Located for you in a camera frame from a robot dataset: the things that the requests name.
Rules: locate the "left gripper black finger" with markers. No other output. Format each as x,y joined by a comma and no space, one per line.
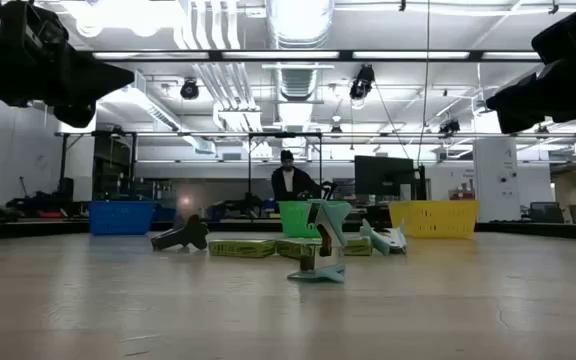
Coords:
98,77

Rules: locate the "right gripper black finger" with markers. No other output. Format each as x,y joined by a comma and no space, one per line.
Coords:
528,97

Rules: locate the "silver binder clip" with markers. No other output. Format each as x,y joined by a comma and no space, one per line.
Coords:
183,237

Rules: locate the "light teal staple remover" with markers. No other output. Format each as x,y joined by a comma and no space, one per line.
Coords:
335,220
388,242

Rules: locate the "black background robot arm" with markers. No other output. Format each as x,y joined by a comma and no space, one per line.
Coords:
43,205
240,206

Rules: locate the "white pillar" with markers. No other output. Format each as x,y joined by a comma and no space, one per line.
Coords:
495,180

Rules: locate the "black hanging fixture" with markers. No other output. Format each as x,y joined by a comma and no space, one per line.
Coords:
189,90
363,82

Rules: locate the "blue plastic basket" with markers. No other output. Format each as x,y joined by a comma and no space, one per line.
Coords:
120,217

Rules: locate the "yellow plastic basket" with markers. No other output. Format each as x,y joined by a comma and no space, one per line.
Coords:
438,220

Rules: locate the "black computer monitor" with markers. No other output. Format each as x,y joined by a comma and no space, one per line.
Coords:
383,175

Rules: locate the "black overhead light bar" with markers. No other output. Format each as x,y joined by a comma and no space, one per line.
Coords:
345,55

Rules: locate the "person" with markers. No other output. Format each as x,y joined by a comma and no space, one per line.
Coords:
290,185

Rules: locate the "green plastic basket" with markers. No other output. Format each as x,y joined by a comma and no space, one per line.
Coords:
293,220

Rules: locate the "black metal table frame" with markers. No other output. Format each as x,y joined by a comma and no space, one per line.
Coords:
543,231

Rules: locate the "black metal workstation frame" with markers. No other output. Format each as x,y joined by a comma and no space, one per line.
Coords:
249,165

